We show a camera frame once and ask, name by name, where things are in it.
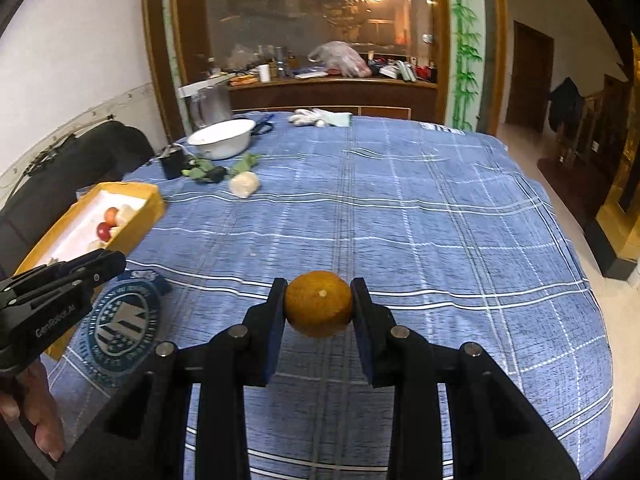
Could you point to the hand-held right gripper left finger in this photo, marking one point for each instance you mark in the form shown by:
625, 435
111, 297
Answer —
275, 330

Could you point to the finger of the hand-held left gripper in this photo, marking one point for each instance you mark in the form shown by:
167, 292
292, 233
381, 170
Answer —
100, 265

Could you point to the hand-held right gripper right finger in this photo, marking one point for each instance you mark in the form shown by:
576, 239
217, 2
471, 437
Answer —
362, 335

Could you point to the red plum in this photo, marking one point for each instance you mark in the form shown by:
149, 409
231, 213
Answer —
103, 230

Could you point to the yellow cardboard box white inside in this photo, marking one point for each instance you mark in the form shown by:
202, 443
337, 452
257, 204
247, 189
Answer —
75, 230

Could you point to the orange mandarin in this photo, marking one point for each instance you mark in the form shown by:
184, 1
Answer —
318, 310
109, 214

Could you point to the pale beige wedge piece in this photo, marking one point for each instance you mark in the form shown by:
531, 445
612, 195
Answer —
126, 212

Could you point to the person's left hand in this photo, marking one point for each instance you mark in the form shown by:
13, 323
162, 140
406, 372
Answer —
35, 410

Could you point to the small beige round lump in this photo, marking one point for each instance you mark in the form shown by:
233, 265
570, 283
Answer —
116, 232

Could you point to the crumpled clear plastic bag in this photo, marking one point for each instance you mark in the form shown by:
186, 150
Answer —
85, 191

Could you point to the black sofa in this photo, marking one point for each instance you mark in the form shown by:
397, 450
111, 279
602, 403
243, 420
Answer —
65, 170

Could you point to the blue plaid tablecloth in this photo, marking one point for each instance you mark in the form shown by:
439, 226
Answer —
400, 235

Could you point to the black cup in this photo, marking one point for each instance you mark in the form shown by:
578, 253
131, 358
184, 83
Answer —
175, 162

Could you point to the green leafy stems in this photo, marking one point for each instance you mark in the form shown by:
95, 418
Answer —
200, 170

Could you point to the large beige round lump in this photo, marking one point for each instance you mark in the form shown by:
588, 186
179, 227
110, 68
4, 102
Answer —
245, 184

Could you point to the white enamel basin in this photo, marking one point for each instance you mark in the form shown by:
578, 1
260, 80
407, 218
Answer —
220, 139

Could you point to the clear glass pitcher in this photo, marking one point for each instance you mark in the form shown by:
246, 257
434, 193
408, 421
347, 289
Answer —
210, 105

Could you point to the flat white box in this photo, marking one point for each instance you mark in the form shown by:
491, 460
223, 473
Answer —
200, 87

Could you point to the white work gloves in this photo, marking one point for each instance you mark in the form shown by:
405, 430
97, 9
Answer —
310, 117

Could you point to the pale green folded cloth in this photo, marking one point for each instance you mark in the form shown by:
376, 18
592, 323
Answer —
340, 120

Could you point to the white paper cup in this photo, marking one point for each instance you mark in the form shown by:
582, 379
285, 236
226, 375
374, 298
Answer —
264, 72

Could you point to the clear glass bottle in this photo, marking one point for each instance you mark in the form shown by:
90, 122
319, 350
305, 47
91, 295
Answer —
280, 62

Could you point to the translucent plastic bag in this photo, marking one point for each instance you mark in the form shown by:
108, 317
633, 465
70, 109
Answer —
340, 60

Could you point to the dark hanging jacket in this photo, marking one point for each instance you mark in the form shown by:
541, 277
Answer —
567, 105

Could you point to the brown wooden door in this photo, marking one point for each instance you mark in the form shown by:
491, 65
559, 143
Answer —
530, 75

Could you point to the wooden glass-front cabinet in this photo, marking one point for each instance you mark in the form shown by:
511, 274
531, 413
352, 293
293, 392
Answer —
320, 20

